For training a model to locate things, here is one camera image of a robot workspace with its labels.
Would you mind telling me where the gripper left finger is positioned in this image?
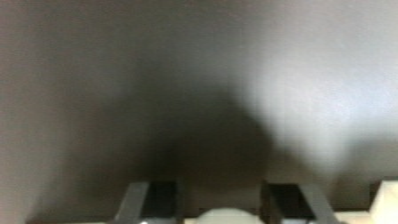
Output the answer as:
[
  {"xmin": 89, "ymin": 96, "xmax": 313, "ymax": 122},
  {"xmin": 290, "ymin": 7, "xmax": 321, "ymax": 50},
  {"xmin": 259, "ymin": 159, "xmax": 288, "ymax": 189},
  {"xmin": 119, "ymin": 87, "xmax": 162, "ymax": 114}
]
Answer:
[{"xmin": 114, "ymin": 181, "xmax": 181, "ymax": 224}]

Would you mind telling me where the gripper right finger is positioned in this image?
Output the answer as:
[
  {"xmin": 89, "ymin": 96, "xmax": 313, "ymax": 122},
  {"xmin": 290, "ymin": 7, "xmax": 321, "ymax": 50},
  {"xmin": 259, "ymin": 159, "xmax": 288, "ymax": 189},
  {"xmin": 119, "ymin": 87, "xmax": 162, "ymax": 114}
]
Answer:
[{"xmin": 261, "ymin": 183, "xmax": 339, "ymax": 224}]

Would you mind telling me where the white cabinet body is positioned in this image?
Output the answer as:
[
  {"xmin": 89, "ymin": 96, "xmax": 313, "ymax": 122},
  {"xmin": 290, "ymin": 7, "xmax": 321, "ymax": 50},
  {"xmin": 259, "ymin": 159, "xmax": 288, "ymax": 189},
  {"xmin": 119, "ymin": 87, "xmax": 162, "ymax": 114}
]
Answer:
[{"xmin": 0, "ymin": 0, "xmax": 398, "ymax": 224}]

